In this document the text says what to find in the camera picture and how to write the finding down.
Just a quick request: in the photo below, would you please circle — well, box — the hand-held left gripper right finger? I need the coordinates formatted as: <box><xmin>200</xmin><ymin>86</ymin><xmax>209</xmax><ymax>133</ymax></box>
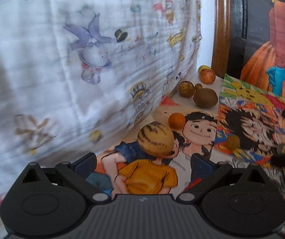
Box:
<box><xmin>178</xmin><ymin>154</ymin><xmax>269</xmax><ymax>203</ymax></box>

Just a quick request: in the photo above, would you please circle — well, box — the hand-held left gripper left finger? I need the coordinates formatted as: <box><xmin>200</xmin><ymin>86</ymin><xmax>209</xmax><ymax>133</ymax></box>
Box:
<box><xmin>18</xmin><ymin>153</ymin><xmax>111</xmax><ymax>204</ymax></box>

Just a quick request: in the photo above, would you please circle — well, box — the small orange tangerine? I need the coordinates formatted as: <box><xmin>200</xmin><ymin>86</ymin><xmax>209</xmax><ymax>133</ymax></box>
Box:
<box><xmin>168</xmin><ymin>113</ymin><xmax>186</xmax><ymax>129</ymax></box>

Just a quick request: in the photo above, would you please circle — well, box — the striped pepino melon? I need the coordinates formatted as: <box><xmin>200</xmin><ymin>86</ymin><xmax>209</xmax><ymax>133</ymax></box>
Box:
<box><xmin>137</xmin><ymin>121</ymin><xmax>175</xmax><ymax>158</ymax></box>

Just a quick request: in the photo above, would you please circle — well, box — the cartoon boys drawing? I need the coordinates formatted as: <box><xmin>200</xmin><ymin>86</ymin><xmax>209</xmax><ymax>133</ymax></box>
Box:
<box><xmin>85</xmin><ymin>97</ymin><xmax>220</xmax><ymax>196</ymax></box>

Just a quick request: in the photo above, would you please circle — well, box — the brown kiwi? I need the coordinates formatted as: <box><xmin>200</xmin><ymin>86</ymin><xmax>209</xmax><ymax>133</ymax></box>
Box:
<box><xmin>193</xmin><ymin>88</ymin><xmax>218</xmax><ymax>109</ymax></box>

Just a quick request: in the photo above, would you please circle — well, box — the small striped round fruit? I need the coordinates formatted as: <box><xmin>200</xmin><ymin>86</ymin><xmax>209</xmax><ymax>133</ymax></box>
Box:
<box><xmin>178</xmin><ymin>81</ymin><xmax>195</xmax><ymax>98</ymax></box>

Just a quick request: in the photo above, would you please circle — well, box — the red apple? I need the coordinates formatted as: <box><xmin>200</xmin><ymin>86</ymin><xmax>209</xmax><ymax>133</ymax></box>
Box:
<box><xmin>198</xmin><ymin>69</ymin><xmax>216</xmax><ymax>84</ymax></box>

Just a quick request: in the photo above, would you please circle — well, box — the printed blanket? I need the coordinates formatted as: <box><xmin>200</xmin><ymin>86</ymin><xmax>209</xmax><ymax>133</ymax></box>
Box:
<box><xmin>0</xmin><ymin>0</ymin><xmax>202</xmax><ymax>221</ymax></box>

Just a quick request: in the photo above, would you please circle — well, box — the dark door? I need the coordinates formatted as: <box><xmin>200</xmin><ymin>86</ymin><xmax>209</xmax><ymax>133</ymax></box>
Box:
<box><xmin>228</xmin><ymin>0</ymin><xmax>285</xmax><ymax>80</ymax></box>

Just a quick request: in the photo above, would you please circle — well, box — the wall poster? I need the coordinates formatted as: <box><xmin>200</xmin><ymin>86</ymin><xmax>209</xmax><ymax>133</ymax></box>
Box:
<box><xmin>240</xmin><ymin>0</ymin><xmax>285</xmax><ymax>107</ymax></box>

